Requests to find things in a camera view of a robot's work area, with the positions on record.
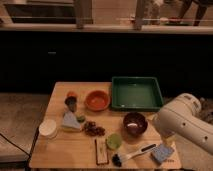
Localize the small green lime toy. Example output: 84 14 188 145
77 115 86 123

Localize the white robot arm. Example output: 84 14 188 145
152 93 213 155

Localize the green plastic tray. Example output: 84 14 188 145
111 77 163 111

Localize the grey blue wedge toy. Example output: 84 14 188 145
61 112 82 132

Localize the blue sponge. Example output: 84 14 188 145
151 143 174 164

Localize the black cable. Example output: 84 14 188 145
0 132 31 157

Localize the white cylindrical container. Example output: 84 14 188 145
39 119 57 139

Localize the orange bowl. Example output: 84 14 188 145
84 90 110 111

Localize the green cup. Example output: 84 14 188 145
106 133 122 150

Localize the wooden rectangular block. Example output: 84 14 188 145
95 138 109 165

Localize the small orange ball toy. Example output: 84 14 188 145
67 91 77 98

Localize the brown grape bunch toy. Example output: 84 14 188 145
83 121 105 136

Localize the dark maroon bowl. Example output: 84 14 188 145
123 112 148 137

